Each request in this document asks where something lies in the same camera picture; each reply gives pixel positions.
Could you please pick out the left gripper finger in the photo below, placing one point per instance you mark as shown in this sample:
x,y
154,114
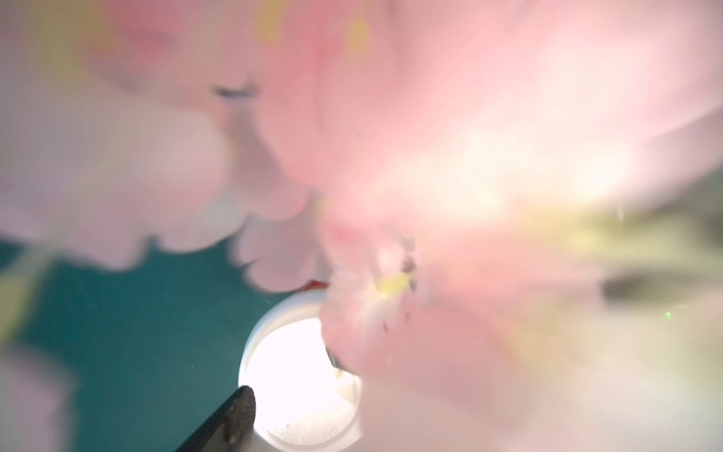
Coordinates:
x,y
230,428

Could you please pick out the white cup lid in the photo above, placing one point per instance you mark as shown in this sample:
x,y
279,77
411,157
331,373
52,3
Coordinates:
x,y
288,373

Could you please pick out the pink cherry blossom tree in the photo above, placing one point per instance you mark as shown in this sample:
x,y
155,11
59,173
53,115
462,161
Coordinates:
x,y
516,206

